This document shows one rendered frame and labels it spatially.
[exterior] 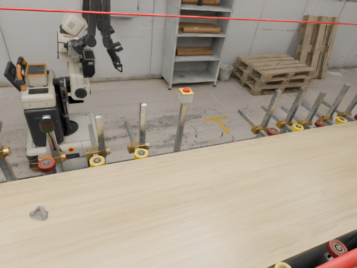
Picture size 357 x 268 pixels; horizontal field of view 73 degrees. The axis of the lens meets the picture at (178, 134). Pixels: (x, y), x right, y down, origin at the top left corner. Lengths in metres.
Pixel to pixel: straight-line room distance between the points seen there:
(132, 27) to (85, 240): 3.35
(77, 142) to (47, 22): 1.93
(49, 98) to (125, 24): 2.09
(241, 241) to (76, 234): 0.71
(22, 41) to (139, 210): 3.25
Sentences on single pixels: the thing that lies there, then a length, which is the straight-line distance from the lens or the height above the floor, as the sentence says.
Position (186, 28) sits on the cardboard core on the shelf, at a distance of 3.85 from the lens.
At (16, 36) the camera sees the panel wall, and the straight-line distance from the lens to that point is 4.01.
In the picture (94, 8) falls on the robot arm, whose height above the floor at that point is 1.47.
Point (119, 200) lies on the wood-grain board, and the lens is 1.22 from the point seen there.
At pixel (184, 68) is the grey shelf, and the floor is 0.17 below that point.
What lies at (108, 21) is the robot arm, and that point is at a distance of 2.05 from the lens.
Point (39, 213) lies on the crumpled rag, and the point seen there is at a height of 0.92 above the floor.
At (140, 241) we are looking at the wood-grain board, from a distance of 1.11.
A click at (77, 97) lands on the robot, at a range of 2.41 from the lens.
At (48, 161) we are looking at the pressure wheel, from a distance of 1.45.
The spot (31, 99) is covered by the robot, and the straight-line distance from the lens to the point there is 2.25.
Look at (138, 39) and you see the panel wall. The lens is 4.08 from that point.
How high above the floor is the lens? 1.88
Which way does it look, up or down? 38 degrees down
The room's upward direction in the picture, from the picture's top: 9 degrees clockwise
